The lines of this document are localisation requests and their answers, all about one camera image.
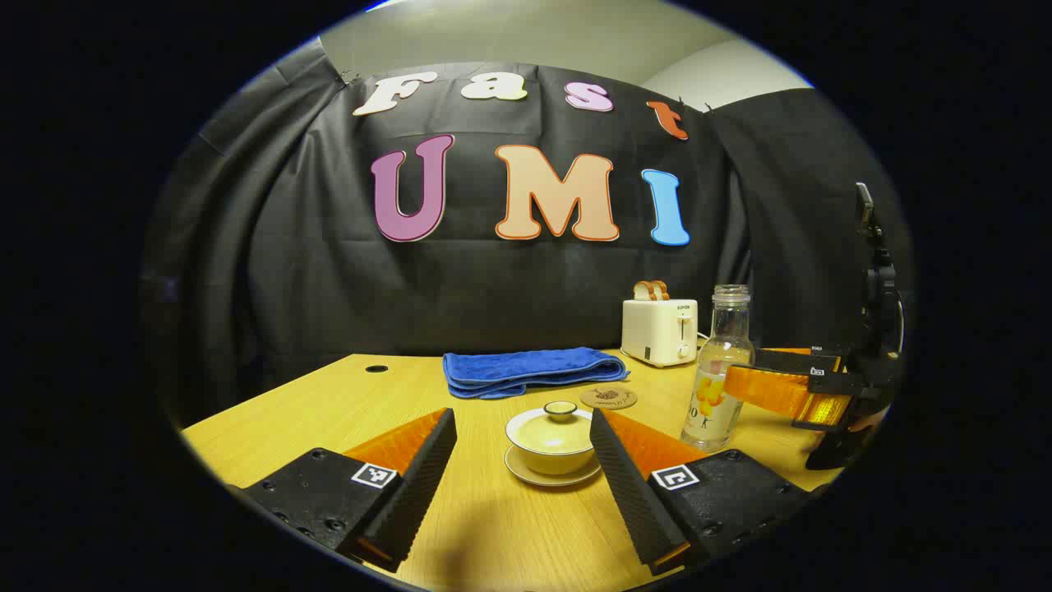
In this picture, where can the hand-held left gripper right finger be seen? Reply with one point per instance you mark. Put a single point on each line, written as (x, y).
(629, 493)

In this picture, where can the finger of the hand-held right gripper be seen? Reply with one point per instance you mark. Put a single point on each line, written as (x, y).
(789, 359)
(772, 390)

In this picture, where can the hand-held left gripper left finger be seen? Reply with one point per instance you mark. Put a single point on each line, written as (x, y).
(415, 493)

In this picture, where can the clear glass water bottle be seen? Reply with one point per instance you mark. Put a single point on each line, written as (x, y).
(725, 345)

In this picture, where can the white teacup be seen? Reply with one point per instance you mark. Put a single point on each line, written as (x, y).
(549, 462)

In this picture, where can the round brown coaster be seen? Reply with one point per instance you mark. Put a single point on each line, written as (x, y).
(608, 399)

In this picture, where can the white teacup lid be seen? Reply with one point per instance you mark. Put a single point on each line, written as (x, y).
(552, 432)

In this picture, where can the white saucer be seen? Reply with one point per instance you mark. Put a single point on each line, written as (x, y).
(526, 475)

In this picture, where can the white toaster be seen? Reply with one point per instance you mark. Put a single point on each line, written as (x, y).
(653, 333)

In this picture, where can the toast slice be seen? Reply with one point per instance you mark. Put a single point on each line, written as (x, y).
(661, 289)
(641, 290)

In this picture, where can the folded blue towel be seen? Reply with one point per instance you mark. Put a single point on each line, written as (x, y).
(526, 368)

